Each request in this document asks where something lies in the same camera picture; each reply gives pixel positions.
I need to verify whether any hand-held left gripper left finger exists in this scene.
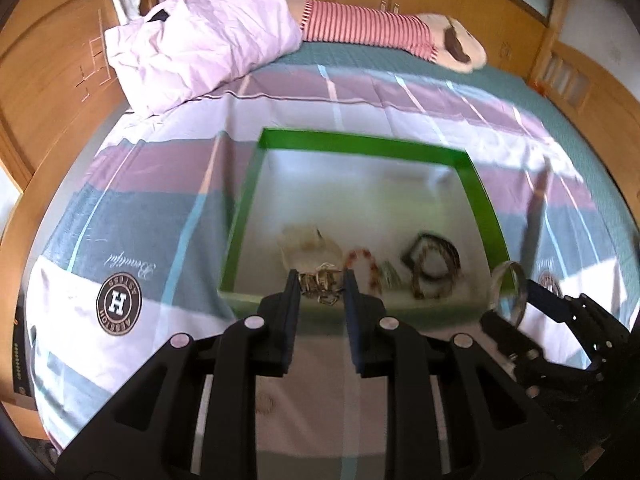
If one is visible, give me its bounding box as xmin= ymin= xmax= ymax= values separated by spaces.
xmin=55 ymin=269 xmax=303 ymax=480

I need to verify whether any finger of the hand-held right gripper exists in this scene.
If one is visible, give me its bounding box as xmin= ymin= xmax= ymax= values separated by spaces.
xmin=525 ymin=280 xmax=632 ymax=373
xmin=480 ymin=310 xmax=593 ymax=386

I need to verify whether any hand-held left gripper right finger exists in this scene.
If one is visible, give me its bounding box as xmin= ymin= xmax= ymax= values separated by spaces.
xmin=342 ymin=269 xmax=586 ymax=480

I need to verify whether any silver bangle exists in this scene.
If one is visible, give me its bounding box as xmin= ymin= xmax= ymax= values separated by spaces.
xmin=487 ymin=261 xmax=529 ymax=329

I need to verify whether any gold metal ornament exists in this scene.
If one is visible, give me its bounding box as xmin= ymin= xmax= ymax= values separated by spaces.
xmin=298 ymin=261 xmax=346 ymax=307

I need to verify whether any silver green brooch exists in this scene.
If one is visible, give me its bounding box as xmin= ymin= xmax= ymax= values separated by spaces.
xmin=377 ymin=260 xmax=407 ymax=292

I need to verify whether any brown bead bracelet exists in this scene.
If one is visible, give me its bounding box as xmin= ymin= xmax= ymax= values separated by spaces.
xmin=344 ymin=247 xmax=384 ymax=297

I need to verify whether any white wrist watch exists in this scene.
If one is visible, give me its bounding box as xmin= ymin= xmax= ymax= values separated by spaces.
xmin=277 ymin=225 xmax=344 ymax=274

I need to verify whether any olive bead bracelet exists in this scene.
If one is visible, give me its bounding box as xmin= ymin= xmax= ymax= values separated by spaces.
xmin=412 ymin=244 xmax=442 ymax=299

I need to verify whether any black bangle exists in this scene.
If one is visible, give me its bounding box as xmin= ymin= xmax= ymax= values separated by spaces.
xmin=401 ymin=232 xmax=464 ymax=302

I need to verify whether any green cardboard box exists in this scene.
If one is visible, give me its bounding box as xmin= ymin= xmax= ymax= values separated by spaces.
xmin=217 ymin=128 xmax=516 ymax=332

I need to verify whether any wooden footboard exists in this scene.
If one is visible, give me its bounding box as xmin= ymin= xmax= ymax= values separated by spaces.
xmin=520 ymin=35 xmax=640 ymax=171

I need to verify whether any black device with lights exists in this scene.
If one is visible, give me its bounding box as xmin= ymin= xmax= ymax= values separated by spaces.
xmin=12 ymin=305 xmax=34 ymax=397

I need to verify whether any striped plush toy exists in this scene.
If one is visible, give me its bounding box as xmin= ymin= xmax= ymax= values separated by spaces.
xmin=285 ymin=0 xmax=489 ymax=75

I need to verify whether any pink pillow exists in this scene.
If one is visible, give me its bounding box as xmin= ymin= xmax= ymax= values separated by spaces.
xmin=104 ymin=0 xmax=304 ymax=116

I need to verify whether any wooden headboard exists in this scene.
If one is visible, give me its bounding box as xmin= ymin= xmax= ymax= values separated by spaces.
xmin=0 ymin=0 xmax=137 ymax=281

